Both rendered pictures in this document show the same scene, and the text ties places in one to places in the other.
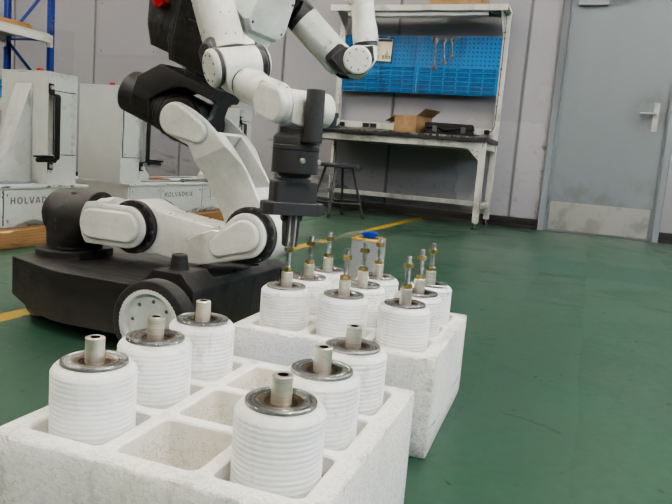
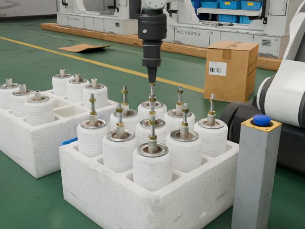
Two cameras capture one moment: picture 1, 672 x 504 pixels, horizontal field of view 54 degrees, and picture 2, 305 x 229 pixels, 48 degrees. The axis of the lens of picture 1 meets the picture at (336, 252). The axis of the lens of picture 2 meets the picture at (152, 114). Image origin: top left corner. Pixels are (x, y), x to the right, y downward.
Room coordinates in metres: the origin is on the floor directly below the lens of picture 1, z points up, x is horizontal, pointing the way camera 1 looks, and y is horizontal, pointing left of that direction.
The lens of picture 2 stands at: (1.73, -0.87, 0.62)
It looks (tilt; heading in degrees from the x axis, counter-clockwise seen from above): 20 degrees down; 116
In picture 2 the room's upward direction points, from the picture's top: straight up
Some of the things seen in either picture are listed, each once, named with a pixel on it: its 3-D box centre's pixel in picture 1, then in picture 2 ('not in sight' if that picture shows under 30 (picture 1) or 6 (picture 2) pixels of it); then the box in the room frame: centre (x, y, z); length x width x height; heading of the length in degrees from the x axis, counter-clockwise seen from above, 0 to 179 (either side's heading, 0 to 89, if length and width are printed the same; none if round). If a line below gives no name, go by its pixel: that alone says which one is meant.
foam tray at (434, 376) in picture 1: (355, 361); (152, 173); (1.33, -0.06, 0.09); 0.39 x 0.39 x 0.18; 72
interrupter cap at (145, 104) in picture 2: (286, 286); (152, 105); (1.26, 0.09, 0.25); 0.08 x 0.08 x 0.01
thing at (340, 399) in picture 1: (316, 442); (26, 115); (0.77, 0.01, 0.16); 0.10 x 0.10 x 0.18
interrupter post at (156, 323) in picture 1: (155, 328); (77, 78); (0.85, 0.23, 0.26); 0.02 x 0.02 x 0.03
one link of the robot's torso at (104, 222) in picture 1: (133, 223); not in sight; (1.82, 0.57, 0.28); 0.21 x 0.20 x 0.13; 70
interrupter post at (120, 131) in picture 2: (419, 286); (120, 131); (1.29, -0.17, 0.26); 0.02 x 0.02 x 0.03
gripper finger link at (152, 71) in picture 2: (296, 230); (152, 73); (1.26, 0.08, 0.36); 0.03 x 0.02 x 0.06; 23
